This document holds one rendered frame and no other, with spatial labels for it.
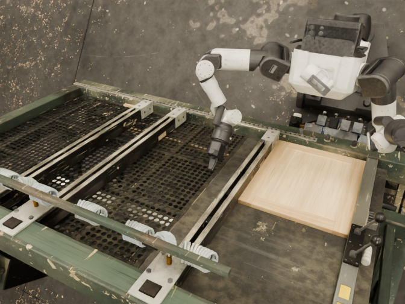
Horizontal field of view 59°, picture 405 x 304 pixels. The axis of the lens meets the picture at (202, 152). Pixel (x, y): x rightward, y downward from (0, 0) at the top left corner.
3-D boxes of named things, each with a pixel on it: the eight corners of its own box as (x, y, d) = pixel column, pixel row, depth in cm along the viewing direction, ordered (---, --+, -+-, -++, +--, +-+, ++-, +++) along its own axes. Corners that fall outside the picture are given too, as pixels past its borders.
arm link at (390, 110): (366, 136, 161) (363, 95, 148) (398, 133, 156) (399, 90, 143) (369, 154, 153) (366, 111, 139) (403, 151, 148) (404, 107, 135)
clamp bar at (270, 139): (281, 143, 192) (287, 102, 179) (159, 330, 102) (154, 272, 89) (263, 139, 196) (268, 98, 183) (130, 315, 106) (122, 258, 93)
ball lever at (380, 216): (360, 233, 131) (389, 215, 123) (358, 240, 128) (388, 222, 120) (351, 226, 132) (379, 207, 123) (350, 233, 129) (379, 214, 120)
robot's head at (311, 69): (314, 61, 139) (310, 63, 132) (334, 78, 138) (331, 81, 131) (302, 74, 143) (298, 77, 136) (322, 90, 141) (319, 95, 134)
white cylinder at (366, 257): (368, 267, 122) (370, 251, 128) (370, 261, 121) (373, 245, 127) (359, 263, 123) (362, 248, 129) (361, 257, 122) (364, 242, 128)
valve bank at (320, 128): (384, 126, 202) (388, 120, 180) (377, 151, 203) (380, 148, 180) (296, 108, 221) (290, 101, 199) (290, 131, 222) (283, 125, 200)
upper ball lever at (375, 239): (355, 256, 122) (386, 237, 114) (354, 263, 119) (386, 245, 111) (346, 248, 122) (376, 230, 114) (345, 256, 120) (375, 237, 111)
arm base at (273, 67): (258, 62, 165) (262, 38, 157) (286, 65, 164) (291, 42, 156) (257, 80, 154) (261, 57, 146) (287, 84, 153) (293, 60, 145)
